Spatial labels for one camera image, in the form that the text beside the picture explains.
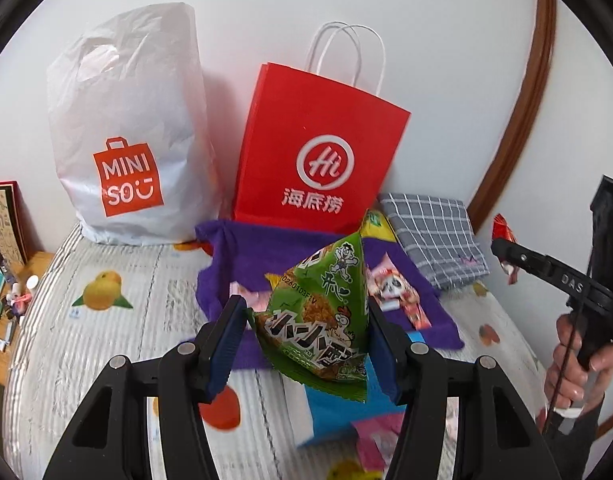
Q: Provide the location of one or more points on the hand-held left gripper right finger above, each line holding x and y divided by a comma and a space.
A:
386, 360

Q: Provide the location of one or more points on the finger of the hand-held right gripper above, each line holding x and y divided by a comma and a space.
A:
541, 265

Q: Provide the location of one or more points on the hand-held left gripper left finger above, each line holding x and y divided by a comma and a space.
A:
226, 350

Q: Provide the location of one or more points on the red orange snack packet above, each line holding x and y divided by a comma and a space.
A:
417, 317

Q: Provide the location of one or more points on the pink sachet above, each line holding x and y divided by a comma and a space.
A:
254, 300

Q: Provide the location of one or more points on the panda print snack packet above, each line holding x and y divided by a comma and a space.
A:
394, 287

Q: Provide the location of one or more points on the green triangular snack packet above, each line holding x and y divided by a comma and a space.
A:
316, 320

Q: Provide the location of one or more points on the pale pink snack packet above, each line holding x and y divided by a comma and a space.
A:
376, 442

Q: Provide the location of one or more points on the purple fabric tray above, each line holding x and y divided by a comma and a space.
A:
246, 255

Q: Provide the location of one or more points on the person's right forearm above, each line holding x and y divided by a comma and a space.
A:
581, 442

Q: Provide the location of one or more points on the person's right hand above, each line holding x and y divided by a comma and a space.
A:
561, 385

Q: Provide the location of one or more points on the blue tissue pack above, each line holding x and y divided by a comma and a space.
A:
331, 415

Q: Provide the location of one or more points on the grey checked folded cloth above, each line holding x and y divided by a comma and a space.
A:
436, 240

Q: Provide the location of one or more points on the yellow green chip bag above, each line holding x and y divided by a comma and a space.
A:
379, 225

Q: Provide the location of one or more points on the wooden side table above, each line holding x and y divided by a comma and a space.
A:
39, 265

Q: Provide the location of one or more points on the small white bottle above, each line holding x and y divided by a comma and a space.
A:
32, 282

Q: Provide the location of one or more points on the red paper bag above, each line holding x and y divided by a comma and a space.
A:
311, 120

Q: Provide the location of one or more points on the patterned brown book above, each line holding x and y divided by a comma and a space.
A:
4, 225

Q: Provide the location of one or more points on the white plastic bag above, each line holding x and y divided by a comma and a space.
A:
136, 110

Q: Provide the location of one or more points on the brown wooden door frame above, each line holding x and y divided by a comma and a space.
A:
531, 110

